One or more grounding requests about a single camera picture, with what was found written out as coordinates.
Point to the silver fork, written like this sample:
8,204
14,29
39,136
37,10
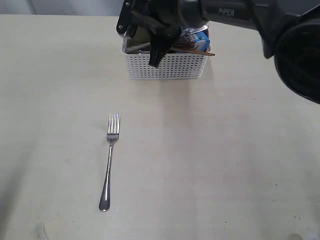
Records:
112,136

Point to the silver table knife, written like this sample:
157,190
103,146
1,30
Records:
191,39

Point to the upper brown wooden chopstick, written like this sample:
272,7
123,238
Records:
200,52

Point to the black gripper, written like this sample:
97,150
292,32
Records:
159,18

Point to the blue snack packet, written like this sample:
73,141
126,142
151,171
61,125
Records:
200,36

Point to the white perforated plastic basket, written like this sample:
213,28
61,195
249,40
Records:
183,64

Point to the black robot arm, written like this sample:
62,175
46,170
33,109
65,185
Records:
289,31

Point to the grey-green ceramic bowl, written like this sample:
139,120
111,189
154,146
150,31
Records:
138,41

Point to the brown wooden spoon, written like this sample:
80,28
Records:
184,45

